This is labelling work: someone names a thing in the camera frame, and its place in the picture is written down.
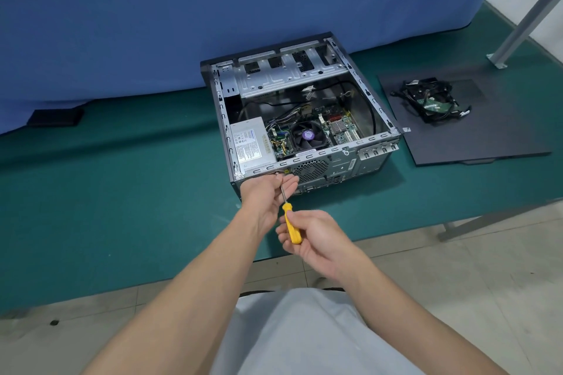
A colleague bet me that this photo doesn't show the person's left hand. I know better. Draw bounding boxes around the person's left hand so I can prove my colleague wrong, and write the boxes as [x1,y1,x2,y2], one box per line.
[239,172,301,238]

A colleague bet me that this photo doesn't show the person's right hand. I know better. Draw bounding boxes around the person's right hand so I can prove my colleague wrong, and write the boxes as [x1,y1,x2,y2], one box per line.
[275,210,367,288]

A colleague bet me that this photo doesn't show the yellow-handled screwdriver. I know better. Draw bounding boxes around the yellow-handled screwdriver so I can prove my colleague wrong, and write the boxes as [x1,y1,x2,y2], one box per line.
[273,172,304,246]

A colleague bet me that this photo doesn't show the silver power supply unit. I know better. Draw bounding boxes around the silver power supply unit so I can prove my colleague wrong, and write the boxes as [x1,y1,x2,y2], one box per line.
[228,116,279,178]

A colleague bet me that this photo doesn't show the silver metal drive cage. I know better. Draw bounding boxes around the silver metal drive cage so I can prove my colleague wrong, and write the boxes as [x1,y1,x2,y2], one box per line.
[232,45,351,99]

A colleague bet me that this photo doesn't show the desktop computer case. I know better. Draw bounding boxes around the desktop computer case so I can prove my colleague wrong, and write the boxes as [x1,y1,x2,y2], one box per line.
[199,31,405,202]

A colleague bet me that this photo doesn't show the black data cable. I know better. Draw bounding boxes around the black data cable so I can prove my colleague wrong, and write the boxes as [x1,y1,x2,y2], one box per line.
[388,76,455,114]

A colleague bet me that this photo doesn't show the hard drive with cables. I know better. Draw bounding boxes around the hard drive with cables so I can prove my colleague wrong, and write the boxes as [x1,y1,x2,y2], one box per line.
[408,84,459,123]

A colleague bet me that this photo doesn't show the black side panel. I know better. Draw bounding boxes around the black side panel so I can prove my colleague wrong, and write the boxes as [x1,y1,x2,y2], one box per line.
[377,73,553,168]

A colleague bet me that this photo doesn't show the person's left forearm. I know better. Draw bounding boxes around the person's left forearm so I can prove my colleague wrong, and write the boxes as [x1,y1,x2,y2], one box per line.
[81,207,269,375]

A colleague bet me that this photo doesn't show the person's right forearm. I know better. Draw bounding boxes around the person's right forearm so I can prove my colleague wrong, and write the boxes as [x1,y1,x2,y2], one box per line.
[338,255,511,375]

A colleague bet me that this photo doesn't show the person's black shorts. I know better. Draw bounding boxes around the person's black shorts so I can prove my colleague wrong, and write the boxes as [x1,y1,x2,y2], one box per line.
[237,275,345,299]

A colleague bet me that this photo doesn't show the person's white shirt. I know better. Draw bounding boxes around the person's white shirt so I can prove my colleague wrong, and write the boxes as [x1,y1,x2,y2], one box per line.
[208,287,426,375]

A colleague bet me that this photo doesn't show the green floor mat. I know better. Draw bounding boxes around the green floor mat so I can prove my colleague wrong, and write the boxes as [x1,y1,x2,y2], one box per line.
[0,1,563,316]

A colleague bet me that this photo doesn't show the blue cloth curtain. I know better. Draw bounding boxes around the blue cloth curtain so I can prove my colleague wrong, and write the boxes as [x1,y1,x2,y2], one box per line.
[0,0,519,137]

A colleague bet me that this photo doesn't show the black flat base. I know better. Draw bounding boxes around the black flat base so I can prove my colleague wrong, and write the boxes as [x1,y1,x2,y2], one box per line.
[26,108,86,128]

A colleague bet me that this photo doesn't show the yellow and black cable bundle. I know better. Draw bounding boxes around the yellow and black cable bundle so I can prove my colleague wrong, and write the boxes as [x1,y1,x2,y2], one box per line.
[265,117,296,158]

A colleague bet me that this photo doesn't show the grey metal post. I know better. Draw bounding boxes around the grey metal post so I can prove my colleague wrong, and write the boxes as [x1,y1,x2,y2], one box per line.
[485,0,563,70]

